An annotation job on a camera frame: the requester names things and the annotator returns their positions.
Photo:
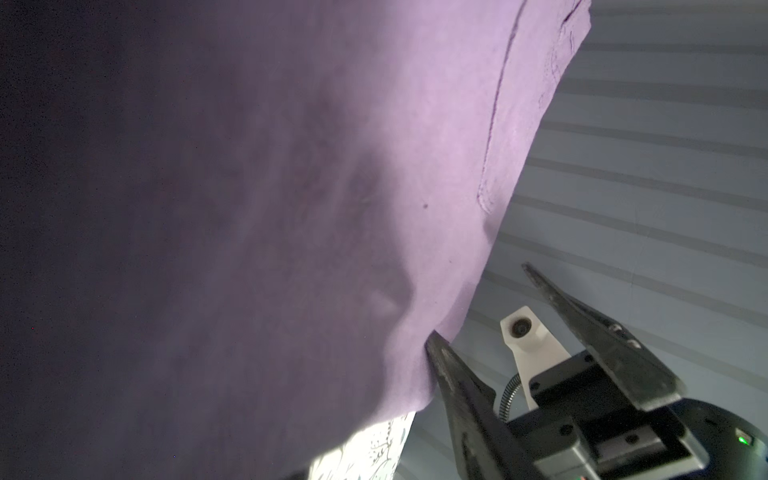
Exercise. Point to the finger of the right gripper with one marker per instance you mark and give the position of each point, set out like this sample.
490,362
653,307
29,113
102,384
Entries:
646,382
484,447

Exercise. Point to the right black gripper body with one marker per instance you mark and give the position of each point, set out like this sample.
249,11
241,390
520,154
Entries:
585,428

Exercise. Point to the purple pants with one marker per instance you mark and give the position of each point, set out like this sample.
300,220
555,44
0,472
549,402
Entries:
229,227

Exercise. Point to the floral table mat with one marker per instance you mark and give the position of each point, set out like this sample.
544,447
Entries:
370,454

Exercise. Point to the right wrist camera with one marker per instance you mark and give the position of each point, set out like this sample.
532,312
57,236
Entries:
534,347

